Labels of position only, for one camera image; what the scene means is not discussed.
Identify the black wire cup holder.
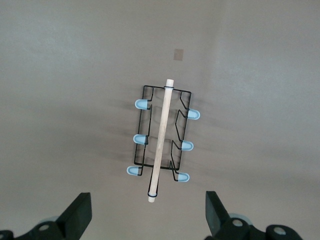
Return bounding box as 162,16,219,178
126,79,201,203

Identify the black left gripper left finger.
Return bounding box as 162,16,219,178
24,191,93,240

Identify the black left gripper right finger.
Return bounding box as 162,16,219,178
205,191,254,240

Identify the small brown tape patch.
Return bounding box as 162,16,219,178
173,48,184,62

